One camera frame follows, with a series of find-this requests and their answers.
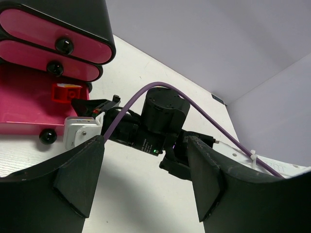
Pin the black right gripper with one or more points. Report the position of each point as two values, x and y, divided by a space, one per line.
141 132

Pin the pink bottom drawer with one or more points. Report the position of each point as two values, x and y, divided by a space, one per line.
26 107

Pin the pink drawer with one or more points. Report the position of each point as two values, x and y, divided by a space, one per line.
26 107
28 56
33 29

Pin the red flower printed lego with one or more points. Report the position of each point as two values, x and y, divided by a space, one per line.
64 92

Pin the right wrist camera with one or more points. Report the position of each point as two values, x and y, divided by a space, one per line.
80 129

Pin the black drawer cabinet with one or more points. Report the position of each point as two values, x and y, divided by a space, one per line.
87 17

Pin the pink top drawer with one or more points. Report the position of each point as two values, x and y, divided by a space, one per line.
33 29

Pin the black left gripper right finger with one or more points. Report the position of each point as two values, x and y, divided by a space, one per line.
232 198

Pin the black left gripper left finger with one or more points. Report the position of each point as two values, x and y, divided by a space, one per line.
54 196

